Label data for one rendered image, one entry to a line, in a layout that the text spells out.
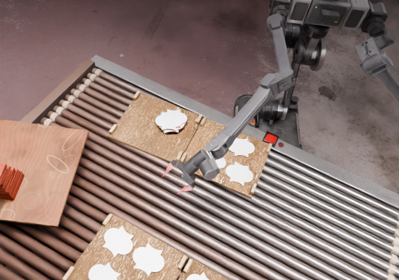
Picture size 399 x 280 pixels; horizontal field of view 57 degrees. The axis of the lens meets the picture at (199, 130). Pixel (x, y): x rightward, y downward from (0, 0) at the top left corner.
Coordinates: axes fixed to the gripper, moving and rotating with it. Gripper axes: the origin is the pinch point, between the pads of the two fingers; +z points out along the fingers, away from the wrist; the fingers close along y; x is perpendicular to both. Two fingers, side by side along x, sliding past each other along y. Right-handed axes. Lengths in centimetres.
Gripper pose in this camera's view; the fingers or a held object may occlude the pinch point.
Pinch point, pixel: (171, 184)
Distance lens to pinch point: 154.6
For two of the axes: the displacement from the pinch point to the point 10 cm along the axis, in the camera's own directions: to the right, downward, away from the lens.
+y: 6.7, 7.4, 0.5
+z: -7.3, 6.5, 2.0
